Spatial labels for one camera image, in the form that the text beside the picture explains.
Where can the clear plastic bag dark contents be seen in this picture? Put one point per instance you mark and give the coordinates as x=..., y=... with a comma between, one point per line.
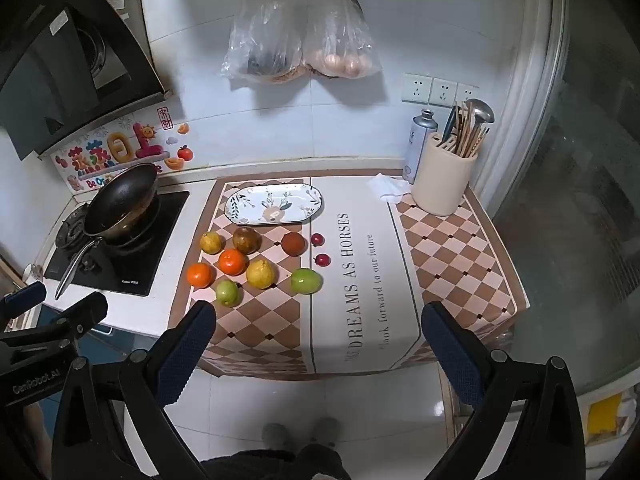
x=265, y=40

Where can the green apple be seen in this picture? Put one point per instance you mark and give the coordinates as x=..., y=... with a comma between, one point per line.
x=306, y=280
x=227, y=292

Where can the silver metal can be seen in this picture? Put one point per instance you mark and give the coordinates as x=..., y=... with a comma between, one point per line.
x=417, y=145

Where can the orange segment wall sticker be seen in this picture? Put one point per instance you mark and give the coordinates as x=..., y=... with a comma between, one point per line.
x=183, y=128

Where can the brown green pomegranate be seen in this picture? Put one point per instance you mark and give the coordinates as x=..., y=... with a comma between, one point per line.
x=246, y=240

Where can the cream utensil holder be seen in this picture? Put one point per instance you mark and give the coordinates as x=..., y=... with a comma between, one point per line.
x=440, y=180

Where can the clear plastic bag of eggs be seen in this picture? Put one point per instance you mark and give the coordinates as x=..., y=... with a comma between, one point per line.
x=340, y=45

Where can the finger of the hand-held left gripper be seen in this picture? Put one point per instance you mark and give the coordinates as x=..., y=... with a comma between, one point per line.
x=75, y=314
x=25, y=294

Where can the brown checkered table mat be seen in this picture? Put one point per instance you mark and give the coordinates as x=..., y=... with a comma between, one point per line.
x=350, y=310

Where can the black gas stove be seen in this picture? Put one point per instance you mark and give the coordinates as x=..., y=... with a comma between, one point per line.
x=150, y=250

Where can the cherry tomato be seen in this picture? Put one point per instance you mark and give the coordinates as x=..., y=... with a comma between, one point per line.
x=317, y=239
x=322, y=260

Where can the floral oval plate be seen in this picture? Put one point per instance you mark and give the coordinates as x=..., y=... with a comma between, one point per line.
x=272, y=205

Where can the black range hood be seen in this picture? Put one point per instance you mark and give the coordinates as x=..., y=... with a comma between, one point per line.
x=50, y=60

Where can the red square wall sticker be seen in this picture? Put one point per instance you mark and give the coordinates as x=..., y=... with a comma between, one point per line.
x=163, y=114

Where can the red apple wall sticker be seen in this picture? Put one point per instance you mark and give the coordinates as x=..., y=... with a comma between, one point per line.
x=185, y=153

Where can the glass window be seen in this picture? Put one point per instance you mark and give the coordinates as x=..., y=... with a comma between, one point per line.
x=575, y=185

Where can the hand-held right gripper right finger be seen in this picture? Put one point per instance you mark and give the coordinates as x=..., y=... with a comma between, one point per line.
x=450, y=355

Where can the white crumpled tissue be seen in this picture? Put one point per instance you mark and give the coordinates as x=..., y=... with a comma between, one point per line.
x=390, y=187

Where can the colourful wall sticker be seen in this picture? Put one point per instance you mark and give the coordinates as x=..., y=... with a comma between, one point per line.
x=115, y=152

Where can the grey slipper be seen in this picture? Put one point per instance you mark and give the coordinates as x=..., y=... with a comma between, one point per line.
x=276, y=436
x=327, y=430

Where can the metal ladle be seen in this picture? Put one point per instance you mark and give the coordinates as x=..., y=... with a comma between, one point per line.
x=481, y=110

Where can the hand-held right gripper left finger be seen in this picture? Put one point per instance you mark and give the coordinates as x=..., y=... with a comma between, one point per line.
x=184, y=357

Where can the orange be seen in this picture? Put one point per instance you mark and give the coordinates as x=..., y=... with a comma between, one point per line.
x=233, y=261
x=200, y=275

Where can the person's dark clothing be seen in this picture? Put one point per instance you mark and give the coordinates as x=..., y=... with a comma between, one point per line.
x=270, y=465

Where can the yellow packet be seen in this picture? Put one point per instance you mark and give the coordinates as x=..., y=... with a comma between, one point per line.
x=602, y=412

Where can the orange ingot wall sticker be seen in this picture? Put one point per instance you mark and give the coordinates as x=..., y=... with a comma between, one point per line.
x=174, y=163

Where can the reddish tangerine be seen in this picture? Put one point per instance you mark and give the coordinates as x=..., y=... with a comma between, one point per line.
x=293, y=244

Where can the white wall socket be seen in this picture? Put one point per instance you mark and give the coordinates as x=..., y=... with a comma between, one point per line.
x=444, y=92
x=416, y=87
x=466, y=94

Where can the black frying pan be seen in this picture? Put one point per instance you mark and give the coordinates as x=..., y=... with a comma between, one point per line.
x=120, y=195

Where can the dark kitchen knife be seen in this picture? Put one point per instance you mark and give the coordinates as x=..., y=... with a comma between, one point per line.
x=451, y=125

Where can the yellow green pear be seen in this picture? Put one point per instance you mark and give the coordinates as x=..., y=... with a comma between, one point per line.
x=210, y=242

